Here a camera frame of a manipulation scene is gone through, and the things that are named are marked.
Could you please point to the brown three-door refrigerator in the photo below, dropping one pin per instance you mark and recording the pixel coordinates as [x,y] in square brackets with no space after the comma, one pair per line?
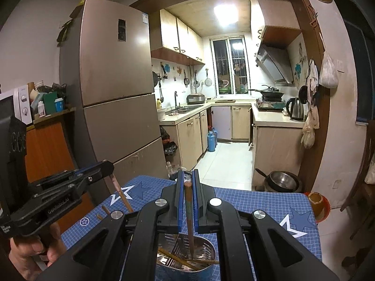
[117,73]

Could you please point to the black hanging pan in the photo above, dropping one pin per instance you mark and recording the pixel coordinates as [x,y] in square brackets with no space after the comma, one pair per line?
[303,95]

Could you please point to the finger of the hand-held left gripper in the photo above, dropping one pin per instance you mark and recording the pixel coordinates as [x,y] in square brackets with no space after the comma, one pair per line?
[85,180]
[107,168]

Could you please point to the steel electric kettle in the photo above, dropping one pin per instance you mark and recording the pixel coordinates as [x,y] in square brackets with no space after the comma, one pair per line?
[296,109]

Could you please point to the wooden chopstick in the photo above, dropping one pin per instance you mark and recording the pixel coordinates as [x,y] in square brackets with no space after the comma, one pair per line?
[175,258]
[123,194]

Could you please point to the blue checkered star tablecloth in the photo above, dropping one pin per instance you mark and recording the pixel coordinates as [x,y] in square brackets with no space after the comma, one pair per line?
[263,199]

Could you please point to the row of wooden chopsticks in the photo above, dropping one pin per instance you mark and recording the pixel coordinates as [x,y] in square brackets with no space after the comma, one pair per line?
[189,225]

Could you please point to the white hanging plastic bag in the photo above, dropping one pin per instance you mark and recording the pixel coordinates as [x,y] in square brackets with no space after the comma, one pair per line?
[328,70]

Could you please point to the green box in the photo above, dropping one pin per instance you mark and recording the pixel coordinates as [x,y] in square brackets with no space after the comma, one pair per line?
[49,101]

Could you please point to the gas stove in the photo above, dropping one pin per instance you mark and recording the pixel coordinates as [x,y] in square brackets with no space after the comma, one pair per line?
[271,104]

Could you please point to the blue gas cylinder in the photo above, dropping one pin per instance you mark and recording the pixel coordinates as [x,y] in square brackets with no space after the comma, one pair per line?
[211,141]

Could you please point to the orange wooden cabinet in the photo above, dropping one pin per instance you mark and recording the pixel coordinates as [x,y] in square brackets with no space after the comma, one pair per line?
[49,149]

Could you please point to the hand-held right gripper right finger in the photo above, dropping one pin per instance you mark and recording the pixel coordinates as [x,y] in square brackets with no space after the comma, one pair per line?
[196,202]

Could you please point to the blue white jar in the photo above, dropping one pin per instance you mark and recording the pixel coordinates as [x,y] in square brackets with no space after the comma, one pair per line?
[59,104]

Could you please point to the dark green bag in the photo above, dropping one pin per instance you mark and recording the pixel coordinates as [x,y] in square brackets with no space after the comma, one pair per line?
[66,29]

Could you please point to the beige hanging bag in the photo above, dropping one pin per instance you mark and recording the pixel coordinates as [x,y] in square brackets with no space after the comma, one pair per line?
[310,126]

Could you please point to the beige wall cabinets brown base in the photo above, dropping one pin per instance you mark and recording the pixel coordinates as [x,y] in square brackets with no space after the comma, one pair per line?
[175,38]

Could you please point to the black kitchen faucet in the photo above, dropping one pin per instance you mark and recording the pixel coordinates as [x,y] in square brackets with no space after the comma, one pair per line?
[176,99]

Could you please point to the steel range hood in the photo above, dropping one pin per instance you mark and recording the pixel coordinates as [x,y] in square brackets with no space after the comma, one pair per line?
[274,64]

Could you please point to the beige cabinet above hood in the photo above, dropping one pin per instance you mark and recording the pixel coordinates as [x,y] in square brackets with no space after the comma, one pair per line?
[275,17]

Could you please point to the black wok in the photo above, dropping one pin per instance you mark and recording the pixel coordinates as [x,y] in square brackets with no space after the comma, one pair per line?
[271,92]

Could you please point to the steel sink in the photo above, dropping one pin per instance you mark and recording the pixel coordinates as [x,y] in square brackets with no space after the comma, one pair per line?
[184,110]

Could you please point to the person's left hand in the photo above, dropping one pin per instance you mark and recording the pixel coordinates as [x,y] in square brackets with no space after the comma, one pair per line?
[26,257]

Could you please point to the blue water bottle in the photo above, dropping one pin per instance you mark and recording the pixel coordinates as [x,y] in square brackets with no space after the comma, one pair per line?
[216,134]

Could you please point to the silver countertop cooker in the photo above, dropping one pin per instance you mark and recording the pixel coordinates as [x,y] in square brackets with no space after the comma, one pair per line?
[195,99]

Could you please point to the white hanging cloth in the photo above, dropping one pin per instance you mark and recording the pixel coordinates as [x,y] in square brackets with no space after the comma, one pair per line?
[313,74]

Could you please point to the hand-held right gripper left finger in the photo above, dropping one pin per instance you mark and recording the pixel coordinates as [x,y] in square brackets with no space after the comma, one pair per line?
[179,202]

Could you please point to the white paper cup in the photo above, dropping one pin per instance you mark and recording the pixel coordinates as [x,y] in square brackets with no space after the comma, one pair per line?
[38,85]

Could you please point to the round hanging strainer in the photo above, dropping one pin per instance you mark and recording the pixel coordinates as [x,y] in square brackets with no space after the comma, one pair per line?
[208,80]

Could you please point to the white microwave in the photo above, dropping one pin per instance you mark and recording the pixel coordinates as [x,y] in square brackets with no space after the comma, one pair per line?
[23,105]

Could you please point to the beige kitchen counter cabinets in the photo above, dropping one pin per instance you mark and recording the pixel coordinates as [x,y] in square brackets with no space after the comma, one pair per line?
[278,152]

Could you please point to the white wall switch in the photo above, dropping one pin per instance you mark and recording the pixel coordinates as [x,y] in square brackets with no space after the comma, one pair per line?
[339,66]

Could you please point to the orange basin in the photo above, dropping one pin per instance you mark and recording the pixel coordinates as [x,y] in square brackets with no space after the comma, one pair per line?
[318,207]

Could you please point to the white bottle red label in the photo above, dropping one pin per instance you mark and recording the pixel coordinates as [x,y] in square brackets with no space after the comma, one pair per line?
[41,109]

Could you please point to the blue metal utensil holder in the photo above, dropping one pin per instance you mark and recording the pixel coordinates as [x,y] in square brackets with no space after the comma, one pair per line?
[205,248]

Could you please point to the yellow bottle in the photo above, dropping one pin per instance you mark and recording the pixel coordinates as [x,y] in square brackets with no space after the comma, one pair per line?
[158,104]

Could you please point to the barred kitchen window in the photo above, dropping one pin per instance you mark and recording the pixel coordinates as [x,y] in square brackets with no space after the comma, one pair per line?
[228,64]

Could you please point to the black trash bag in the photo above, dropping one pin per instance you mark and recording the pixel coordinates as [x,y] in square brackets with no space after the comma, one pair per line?
[169,149]

